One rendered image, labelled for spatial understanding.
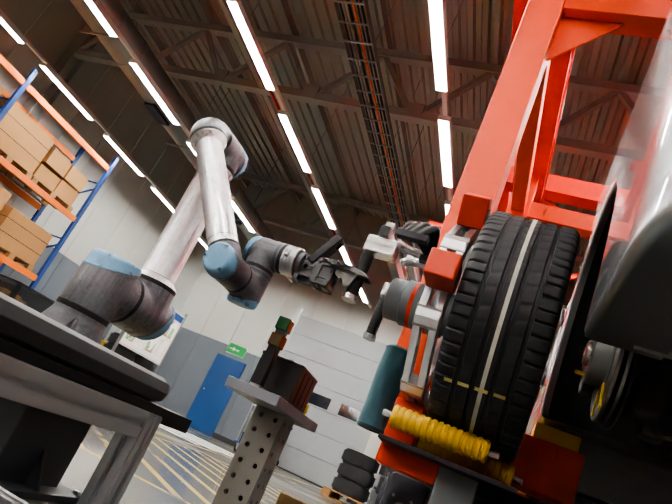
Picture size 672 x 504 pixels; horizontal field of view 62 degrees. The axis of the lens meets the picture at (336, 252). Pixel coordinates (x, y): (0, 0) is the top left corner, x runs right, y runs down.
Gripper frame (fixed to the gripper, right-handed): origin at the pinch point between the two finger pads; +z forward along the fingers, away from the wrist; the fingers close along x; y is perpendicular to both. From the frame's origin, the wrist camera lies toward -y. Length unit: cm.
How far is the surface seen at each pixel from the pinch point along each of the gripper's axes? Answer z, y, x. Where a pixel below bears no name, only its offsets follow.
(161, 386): 9, 50, 82
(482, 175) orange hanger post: 10, -77, -55
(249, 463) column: -19, 57, -25
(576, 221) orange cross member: 53, -183, -250
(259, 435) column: -20, 49, -25
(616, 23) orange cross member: 42, -178, -62
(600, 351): 62, -1, -5
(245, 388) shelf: -21.4, 39.6, -5.8
